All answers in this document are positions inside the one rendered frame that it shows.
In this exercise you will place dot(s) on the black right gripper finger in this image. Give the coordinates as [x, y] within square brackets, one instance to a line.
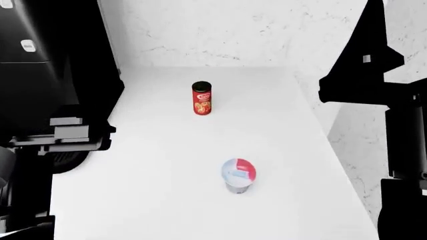
[360, 67]

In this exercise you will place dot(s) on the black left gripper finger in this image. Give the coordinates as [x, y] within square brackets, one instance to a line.
[23, 87]
[93, 75]

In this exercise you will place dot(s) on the red cylindrical snack can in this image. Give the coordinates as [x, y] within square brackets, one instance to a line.
[202, 98]

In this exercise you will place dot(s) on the white red lidded yogurt cup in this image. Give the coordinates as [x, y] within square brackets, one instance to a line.
[239, 172]

